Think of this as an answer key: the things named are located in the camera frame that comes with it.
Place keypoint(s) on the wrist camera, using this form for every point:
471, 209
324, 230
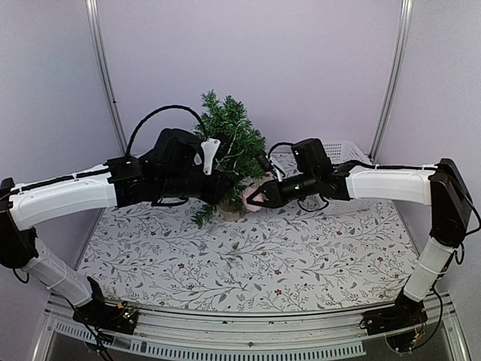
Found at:
225, 145
263, 161

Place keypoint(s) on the right aluminium frame post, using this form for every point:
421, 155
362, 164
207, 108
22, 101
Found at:
394, 75

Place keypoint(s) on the left aluminium frame post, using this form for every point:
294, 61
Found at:
94, 22

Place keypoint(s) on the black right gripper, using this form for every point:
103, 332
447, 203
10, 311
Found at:
275, 197

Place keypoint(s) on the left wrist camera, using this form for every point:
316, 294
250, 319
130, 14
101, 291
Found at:
225, 145

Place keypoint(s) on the aluminium frame post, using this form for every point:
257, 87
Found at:
394, 75
94, 22

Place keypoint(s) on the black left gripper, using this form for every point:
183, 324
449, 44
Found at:
216, 191

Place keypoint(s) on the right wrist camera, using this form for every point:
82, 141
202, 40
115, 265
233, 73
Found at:
263, 161

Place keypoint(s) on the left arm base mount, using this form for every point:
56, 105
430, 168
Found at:
121, 318

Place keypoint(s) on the front aluminium rail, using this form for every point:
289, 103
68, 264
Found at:
175, 334

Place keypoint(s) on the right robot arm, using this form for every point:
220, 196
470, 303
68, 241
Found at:
439, 187

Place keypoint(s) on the small green christmas tree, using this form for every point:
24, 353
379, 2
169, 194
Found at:
228, 117

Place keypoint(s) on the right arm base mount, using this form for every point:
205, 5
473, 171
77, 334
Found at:
403, 325

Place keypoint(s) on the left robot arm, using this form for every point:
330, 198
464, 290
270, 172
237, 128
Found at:
179, 167

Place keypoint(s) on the white plastic basket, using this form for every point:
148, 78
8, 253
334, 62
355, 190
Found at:
339, 152

